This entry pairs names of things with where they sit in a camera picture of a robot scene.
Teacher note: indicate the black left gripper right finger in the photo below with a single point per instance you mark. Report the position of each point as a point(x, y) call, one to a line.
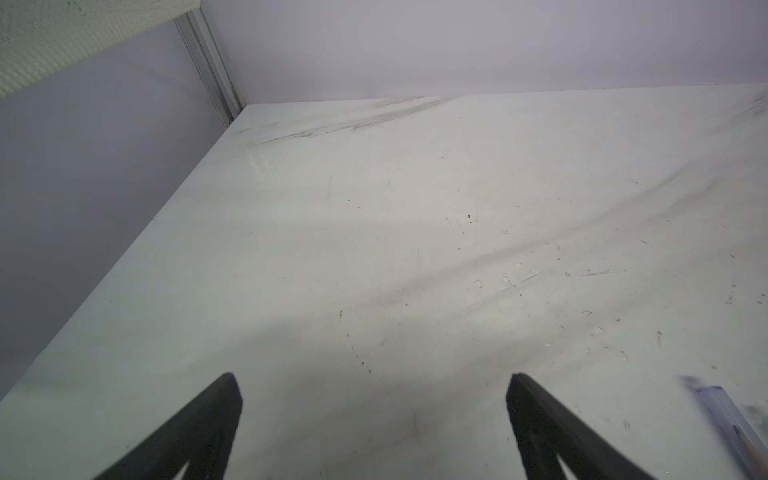
point(548, 436)

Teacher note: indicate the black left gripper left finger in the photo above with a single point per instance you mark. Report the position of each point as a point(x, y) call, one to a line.
point(195, 443)

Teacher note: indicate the pencil with purple cap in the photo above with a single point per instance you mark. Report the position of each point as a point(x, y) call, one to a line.
point(744, 444)

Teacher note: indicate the aluminium frame profile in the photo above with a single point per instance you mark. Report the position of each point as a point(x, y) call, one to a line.
point(208, 54)

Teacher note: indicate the white mesh wall shelf upper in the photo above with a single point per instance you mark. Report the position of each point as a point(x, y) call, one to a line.
point(41, 38)

